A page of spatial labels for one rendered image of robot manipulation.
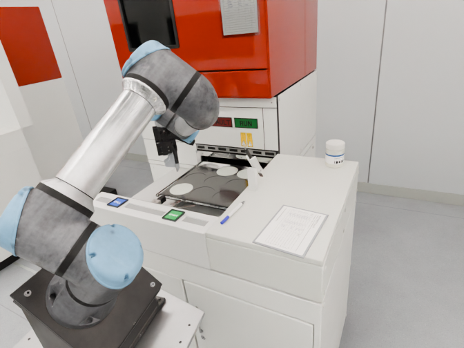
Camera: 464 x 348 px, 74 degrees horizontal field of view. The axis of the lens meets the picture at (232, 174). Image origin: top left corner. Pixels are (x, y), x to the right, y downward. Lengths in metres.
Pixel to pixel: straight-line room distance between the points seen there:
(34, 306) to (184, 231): 0.42
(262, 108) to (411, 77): 1.59
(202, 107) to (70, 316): 0.53
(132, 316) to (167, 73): 0.59
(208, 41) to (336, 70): 1.60
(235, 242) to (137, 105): 0.45
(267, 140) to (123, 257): 0.94
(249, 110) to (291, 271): 0.78
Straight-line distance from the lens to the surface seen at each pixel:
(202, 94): 0.74
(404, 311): 2.08
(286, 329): 1.05
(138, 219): 1.10
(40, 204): 0.65
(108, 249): 0.64
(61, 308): 0.78
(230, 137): 1.49
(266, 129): 1.40
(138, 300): 0.88
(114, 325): 0.85
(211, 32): 1.37
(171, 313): 0.94
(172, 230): 1.02
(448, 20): 2.72
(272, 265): 0.89
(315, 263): 0.83
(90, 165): 0.67
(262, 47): 1.27
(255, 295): 1.00
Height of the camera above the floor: 1.51
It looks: 26 degrees down
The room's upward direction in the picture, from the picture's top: 6 degrees counter-clockwise
